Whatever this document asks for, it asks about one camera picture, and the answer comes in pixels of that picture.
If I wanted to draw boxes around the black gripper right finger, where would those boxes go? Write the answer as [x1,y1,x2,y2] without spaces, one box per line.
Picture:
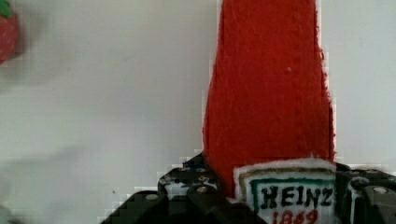
[335,163,396,224]

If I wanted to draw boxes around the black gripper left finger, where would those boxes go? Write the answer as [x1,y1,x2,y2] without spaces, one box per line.
[100,154,267,224]

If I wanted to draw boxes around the red felt ketchup bottle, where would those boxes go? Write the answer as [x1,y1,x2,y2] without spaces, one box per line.
[203,0,336,224]

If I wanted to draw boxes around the red strawberry toy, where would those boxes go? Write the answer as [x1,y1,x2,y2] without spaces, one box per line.
[0,0,19,63]

